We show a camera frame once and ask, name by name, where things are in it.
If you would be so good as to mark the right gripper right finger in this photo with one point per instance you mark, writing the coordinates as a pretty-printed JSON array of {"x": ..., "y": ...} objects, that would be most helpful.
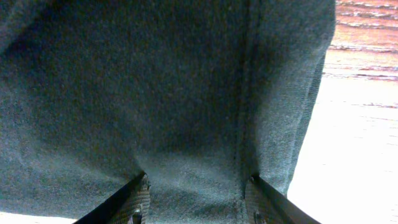
[{"x": 266, "y": 205}]

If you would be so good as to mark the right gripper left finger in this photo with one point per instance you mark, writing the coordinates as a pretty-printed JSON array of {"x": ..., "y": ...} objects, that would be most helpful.
[{"x": 129, "y": 205}]

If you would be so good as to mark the dark green Nike t-shirt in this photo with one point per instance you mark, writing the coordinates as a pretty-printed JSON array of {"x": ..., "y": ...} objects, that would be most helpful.
[{"x": 199, "y": 95}]

